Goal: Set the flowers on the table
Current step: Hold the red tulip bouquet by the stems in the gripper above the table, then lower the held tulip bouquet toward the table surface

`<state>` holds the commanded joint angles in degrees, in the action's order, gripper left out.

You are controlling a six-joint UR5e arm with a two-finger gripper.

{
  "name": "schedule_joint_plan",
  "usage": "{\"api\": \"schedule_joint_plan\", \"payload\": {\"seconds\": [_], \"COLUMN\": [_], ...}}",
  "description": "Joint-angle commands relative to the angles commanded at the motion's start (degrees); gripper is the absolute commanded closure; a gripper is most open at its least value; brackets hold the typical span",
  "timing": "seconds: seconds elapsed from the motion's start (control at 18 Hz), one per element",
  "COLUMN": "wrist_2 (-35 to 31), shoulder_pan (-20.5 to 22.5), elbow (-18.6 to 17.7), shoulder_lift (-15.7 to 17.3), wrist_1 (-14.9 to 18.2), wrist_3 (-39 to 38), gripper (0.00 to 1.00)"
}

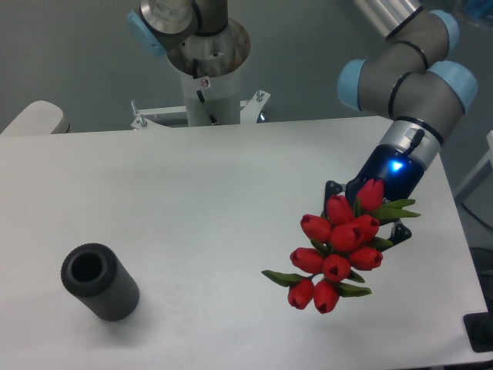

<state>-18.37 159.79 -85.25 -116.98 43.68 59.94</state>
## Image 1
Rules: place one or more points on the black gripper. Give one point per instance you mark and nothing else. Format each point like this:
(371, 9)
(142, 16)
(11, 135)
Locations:
(400, 174)

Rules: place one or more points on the red tulip bouquet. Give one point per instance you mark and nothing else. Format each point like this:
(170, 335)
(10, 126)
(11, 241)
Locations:
(348, 241)

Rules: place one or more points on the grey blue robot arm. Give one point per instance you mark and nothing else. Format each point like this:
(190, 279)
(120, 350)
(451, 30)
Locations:
(413, 84)

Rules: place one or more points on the black device at table edge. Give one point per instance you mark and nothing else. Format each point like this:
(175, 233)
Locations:
(479, 331)

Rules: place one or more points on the dark grey ribbed vase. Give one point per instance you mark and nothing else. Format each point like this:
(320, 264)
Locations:
(94, 275)

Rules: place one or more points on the white chair backrest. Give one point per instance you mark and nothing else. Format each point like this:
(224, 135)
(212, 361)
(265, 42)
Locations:
(38, 118)

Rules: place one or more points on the white furniture frame at right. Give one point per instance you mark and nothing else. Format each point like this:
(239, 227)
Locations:
(479, 172)

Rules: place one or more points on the white pedestal base brackets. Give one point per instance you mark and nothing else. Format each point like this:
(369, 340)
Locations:
(202, 114)

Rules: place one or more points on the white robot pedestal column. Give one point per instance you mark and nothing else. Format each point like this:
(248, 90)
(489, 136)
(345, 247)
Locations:
(209, 66)

